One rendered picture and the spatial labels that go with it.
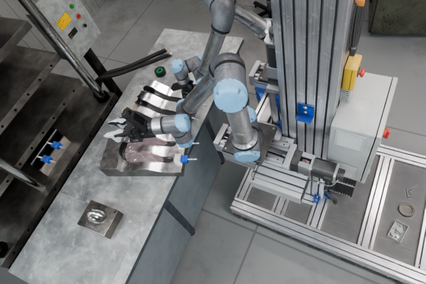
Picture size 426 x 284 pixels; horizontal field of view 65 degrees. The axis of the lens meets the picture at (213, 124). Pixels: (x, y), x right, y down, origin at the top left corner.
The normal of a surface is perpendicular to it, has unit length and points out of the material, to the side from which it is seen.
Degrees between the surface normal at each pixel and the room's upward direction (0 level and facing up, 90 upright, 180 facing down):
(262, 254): 0
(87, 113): 0
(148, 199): 0
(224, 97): 83
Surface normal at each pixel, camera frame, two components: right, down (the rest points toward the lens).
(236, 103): -0.04, 0.76
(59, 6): 0.90, 0.21
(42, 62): -0.22, -0.54
